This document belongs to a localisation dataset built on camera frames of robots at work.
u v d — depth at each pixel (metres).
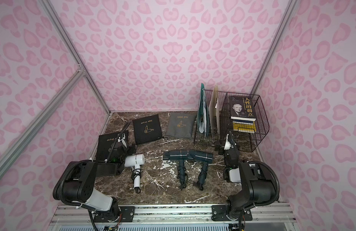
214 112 0.87
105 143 1.02
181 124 1.10
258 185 0.44
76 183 0.46
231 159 0.68
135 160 0.86
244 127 0.82
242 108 0.91
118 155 0.72
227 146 0.79
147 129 1.07
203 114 0.86
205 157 0.88
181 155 0.88
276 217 0.73
